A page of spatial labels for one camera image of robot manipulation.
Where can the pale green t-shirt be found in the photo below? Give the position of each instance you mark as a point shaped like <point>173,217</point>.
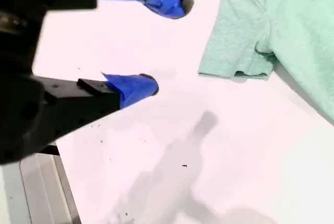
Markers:
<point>300,25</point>

